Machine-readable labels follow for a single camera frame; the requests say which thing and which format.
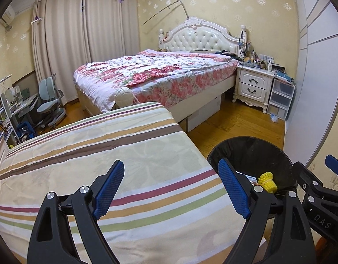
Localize yellow foam fruit net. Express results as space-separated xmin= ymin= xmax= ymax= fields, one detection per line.
xmin=257 ymin=172 xmax=278 ymax=193

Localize white desk lamp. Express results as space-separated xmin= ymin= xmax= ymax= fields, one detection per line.
xmin=0 ymin=74 xmax=13 ymax=89

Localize clear plastic drawer unit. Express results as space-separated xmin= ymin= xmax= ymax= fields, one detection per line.
xmin=266 ymin=78 xmax=296 ymax=121

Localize white tufted bed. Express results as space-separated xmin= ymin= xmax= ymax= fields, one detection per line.
xmin=73 ymin=16 xmax=248 ymax=124

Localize floral quilt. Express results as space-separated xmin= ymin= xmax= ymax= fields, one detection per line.
xmin=73 ymin=49 xmax=239 ymax=113

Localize clutter of small bottles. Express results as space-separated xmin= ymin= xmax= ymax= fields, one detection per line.
xmin=240 ymin=49 xmax=287 ymax=73

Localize white nightstand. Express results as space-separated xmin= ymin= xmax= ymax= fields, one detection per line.
xmin=233 ymin=66 xmax=275 ymax=114

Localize black trash bin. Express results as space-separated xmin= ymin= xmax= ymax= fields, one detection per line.
xmin=207 ymin=136 xmax=298 ymax=215

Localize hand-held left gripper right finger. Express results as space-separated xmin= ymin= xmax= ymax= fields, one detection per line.
xmin=218 ymin=158 xmax=315 ymax=264

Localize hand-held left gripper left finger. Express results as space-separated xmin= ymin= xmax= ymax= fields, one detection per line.
xmin=27 ymin=159 xmax=125 ymax=264

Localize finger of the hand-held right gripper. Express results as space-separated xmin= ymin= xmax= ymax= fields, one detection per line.
xmin=324 ymin=155 xmax=338 ymax=180
xmin=292 ymin=162 xmax=332 ymax=207

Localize dark cloth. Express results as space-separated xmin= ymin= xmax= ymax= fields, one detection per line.
xmin=216 ymin=50 xmax=238 ymax=60

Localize white air conditioner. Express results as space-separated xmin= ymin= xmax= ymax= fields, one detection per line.
xmin=0 ymin=7 xmax=16 ymax=28

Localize white storage box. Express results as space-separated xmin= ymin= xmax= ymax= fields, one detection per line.
xmin=187 ymin=95 xmax=222 ymax=132

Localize white study desk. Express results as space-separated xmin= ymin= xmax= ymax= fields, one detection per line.
xmin=10 ymin=93 xmax=39 ymax=132

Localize grey blue study chair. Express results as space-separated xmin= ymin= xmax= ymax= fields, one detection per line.
xmin=37 ymin=73 xmax=67 ymax=128

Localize thin metal pole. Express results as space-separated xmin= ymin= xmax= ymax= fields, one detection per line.
xmin=142 ymin=1 xmax=190 ymax=26

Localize white sliding wardrobe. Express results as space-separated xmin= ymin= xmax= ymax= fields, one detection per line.
xmin=284 ymin=0 xmax=338 ymax=168

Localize teal flat item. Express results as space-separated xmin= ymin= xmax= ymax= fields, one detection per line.
xmin=275 ymin=71 xmax=295 ymax=83

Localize beige curtain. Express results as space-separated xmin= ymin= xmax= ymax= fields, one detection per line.
xmin=32 ymin=0 xmax=139 ymax=105

